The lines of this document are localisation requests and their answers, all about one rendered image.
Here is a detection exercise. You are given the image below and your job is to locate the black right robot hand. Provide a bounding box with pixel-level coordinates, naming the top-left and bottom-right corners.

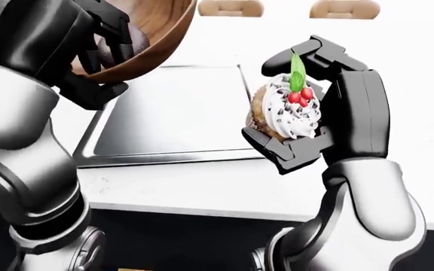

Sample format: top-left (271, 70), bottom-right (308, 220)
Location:
top-left (241, 34), bottom-right (392, 175)

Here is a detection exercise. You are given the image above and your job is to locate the silver metal tray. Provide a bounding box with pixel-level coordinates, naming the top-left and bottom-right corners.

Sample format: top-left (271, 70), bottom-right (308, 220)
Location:
top-left (72, 63), bottom-right (266, 169)

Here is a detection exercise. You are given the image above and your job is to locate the white frosted cupcake with cherries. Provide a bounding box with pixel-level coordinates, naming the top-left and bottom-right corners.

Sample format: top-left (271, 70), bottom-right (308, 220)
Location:
top-left (244, 52), bottom-right (322, 140)

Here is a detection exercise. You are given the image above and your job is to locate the right wooden drawer handle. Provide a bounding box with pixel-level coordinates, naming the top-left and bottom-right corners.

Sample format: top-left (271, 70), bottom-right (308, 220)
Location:
top-left (309, 0), bottom-right (381, 20)

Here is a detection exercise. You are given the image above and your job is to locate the chocolate donut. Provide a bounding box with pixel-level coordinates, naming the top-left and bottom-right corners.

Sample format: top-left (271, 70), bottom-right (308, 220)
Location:
top-left (94, 23), bottom-right (153, 69)

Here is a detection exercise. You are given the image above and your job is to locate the left wooden drawer handle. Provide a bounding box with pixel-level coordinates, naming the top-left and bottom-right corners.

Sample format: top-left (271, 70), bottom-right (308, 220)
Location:
top-left (197, 0), bottom-right (266, 17)

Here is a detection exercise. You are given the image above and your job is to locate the brown wooden bowl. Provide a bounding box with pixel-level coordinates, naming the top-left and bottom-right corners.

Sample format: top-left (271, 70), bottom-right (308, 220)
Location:
top-left (69, 0), bottom-right (198, 84)

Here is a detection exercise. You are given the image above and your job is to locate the wooden drawer handle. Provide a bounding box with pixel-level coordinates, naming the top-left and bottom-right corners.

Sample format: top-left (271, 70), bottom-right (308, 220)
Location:
top-left (309, 0), bottom-right (381, 20)
top-left (197, 0), bottom-right (266, 17)

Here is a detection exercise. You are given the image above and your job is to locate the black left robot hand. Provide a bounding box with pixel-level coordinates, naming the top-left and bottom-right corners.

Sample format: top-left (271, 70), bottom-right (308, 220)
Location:
top-left (0, 0), bottom-right (134, 111)

